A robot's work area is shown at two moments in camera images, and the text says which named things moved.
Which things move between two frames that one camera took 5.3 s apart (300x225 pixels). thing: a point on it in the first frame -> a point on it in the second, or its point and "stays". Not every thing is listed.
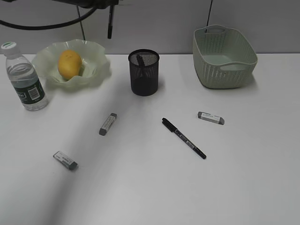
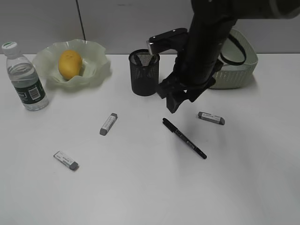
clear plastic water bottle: x=25 y=78 stays
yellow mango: x=69 y=64 stays
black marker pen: x=110 y=26 -> x=153 y=64
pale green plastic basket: x=223 y=58 stays
